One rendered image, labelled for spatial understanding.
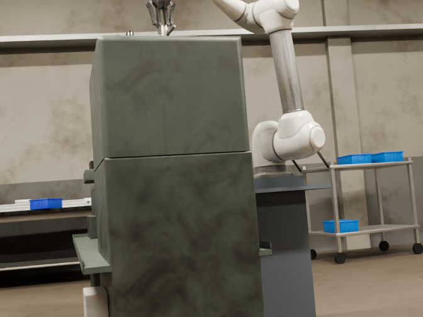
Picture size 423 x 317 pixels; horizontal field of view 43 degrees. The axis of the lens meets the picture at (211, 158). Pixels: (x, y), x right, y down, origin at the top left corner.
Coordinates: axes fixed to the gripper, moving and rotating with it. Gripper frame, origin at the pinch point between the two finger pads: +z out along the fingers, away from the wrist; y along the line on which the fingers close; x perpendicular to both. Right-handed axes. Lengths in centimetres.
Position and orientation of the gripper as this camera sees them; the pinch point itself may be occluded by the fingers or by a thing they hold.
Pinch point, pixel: (163, 34)
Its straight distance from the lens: 233.0
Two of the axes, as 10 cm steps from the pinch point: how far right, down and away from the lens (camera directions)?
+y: -9.1, 0.7, -4.1
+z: 1.1, 9.9, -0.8
